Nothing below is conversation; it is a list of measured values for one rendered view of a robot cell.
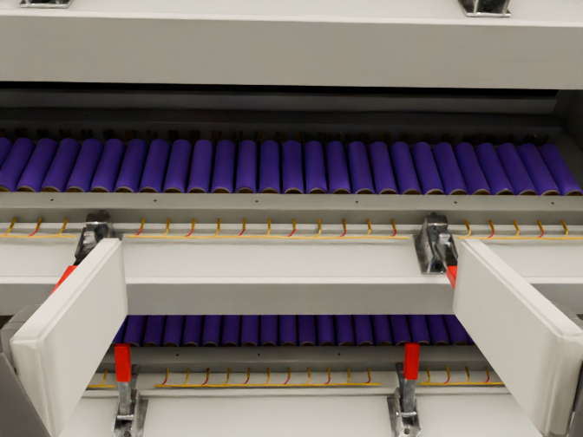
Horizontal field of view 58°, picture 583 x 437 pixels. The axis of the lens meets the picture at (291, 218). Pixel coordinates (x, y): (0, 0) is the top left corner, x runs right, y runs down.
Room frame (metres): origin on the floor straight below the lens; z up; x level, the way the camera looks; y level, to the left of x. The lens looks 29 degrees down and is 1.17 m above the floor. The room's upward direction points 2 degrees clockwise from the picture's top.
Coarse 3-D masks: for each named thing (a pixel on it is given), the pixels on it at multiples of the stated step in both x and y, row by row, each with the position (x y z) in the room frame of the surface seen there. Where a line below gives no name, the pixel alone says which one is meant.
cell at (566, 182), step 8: (552, 144) 0.47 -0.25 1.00; (544, 152) 0.47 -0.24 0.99; (552, 152) 0.46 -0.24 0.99; (544, 160) 0.46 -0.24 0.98; (552, 160) 0.45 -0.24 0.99; (560, 160) 0.45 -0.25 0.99; (552, 168) 0.45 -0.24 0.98; (560, 168) 0.44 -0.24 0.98; (568, 168) 0.44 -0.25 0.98; (552, 176) 0.44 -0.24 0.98; (560, 176) 0.43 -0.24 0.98; (568, 176) 0.43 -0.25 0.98; (560, 184) 0.43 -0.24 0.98; (568, 184) 0.42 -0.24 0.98; (576, 184) 0.42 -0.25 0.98; (560, 192) 0.42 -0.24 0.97; (568, 192) 0.42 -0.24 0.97
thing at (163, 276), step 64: (576, 128) 0.51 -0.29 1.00; (0, 256) 0.34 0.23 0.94; (64, 256) 0.35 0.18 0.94; (128, 256) 0.35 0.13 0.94; (192, 256) 0.35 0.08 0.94; (256, 256) 0.35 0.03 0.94; (320, 256) 0.36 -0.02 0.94; (384, 256) 0.36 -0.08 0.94; (512, 256) 0.36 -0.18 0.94; (576, 256) 0.37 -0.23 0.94
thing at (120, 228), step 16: (0, 224) 0.37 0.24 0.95; (16, 224) 0.37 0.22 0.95; (32, 224) 0.37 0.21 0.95; (48, 224) 0.37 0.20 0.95; (80, 224) 0.37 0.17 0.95; (128, 224) 0.37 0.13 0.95; (144, 224) 0.37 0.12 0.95; (160, 224) 0.37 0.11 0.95; (176, 224) 0.37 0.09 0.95; (208, 224) 0.38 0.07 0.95; (224, 224) 0.38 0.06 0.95; (240, 224) 0.38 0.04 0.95; (256, 224) 0.38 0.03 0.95; (272, 224) 0.38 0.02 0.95; (288, 224) 0.38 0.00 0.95; (304, 224) 0.38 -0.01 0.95
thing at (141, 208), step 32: (0, 192) 0.38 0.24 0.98; (32, 192) 0.38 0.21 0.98; (64, 192) 0.38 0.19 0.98; (96, 192) 0.38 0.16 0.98; (128, 192) 0.39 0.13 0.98; (64, 224) 0.36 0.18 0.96; (192, 224) 0.37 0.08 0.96; (320, 224) 0.37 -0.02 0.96; (352, 224) 0.38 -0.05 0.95; (384, 224) 0.38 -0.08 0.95; (416, 224) 0.39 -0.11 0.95; (480, 224) 0.39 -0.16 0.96; (512, 224) 0.39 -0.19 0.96; (544, 224) 0.39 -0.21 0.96; (576, 224) 0.39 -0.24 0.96
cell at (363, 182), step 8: (352, 144) 0.46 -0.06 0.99; (360, 144) 0.46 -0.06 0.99; (352, 152) 0.45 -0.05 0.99; (360, 152) 0.45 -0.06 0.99; (352, 160) 0.44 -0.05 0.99; (360, 160) 0.44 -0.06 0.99; (368, 160) 0.45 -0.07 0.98; (352, 168) 0.44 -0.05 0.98; (360, 168) 0.43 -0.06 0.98; (368, 168) 0.43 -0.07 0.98; (352, 176) 0.43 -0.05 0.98; (360, 176) 0.42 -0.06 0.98; (368, 176) 0.42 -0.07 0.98; (352, 184) 0.42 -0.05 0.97; (360, 184) 0.41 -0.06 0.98; (368, 184) 0.41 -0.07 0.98
